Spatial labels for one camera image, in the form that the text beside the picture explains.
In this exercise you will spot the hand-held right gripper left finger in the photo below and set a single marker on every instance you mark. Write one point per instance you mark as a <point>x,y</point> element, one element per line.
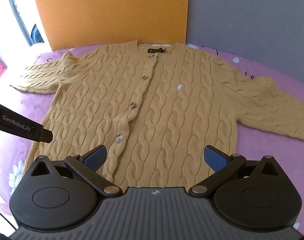
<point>95,158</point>

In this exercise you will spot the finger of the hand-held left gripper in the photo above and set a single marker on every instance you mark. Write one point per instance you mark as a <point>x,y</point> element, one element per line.
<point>47,135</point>

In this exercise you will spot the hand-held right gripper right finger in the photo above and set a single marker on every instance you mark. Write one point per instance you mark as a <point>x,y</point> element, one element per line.
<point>214,158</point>

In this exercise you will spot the orange board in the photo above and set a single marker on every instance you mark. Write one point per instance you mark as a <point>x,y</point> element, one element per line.
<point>109,12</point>

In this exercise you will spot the pink printed bed sheet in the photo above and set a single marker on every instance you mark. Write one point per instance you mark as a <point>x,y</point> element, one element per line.
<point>29,100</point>

